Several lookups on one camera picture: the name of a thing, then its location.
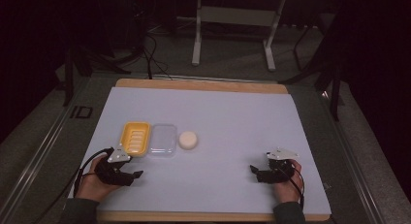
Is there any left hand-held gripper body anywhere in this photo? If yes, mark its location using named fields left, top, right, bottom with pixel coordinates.
left=94, top=144, right=135, bottom=187

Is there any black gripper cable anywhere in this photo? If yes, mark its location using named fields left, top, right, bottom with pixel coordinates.
left=279, top=164, right=306, bottom=209
left=73, top=147, right=114, bottom=199

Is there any metal floor rail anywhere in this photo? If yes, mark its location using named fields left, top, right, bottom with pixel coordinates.
left=0, top=76, right=95, bottom=223
left=318, top=87, right=387, bottom=224

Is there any white metal table frame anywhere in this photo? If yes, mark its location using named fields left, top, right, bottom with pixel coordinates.
left=191, top=0, right=288, bottom=73

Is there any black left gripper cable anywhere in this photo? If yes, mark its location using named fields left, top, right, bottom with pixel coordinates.
left=73, top=147, right=114, bottom=199

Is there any white table mat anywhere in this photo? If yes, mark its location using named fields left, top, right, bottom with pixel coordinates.
left=68, top=86, right=332, bottom=216

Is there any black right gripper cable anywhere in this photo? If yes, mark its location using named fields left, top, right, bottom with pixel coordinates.
left=279, top=164, right=306, bottom=209

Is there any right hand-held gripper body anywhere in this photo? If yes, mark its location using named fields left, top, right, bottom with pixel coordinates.
left=258, top=147, right=300, bottom=184

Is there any clear plastic container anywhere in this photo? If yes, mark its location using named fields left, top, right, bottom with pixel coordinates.
left=147, top=122, right=178, bottom=158

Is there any yellow soap dish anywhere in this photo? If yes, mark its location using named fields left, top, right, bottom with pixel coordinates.
left=119, top=120, right=152, bottom=158

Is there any person's right hand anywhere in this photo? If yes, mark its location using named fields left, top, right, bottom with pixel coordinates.
left=272, top=159, right=304, bottom=205

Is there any black floor cable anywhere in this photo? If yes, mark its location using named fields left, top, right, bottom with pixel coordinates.
left=142, top=33, right=174, bottom=80

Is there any round cream soap bar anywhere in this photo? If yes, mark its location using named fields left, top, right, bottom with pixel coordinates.
left=178, top=130, right=199, bottom=150

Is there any person's left hand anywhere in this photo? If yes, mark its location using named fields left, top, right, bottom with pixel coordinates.
left=75, top=153, right=121, bottom=203

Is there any black metal stand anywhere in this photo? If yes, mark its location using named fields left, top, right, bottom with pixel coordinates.
left=279, top=10, right=345, bottom=122
left=56, top=39, right=132, bottom=108

